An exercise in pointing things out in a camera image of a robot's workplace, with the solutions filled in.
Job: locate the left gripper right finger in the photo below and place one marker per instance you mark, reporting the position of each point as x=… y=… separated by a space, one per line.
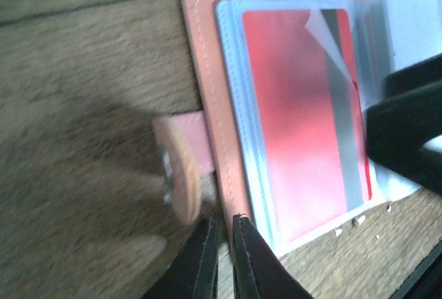
x=257 y=272

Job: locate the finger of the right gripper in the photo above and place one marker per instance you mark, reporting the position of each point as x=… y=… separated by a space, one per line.
x=398 y=128
x=415 y=76

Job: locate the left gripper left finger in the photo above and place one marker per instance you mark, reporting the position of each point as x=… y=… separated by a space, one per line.
x=194 y=272

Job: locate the pink leather card holder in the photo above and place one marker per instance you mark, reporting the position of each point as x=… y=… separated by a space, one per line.
x=226 y=137

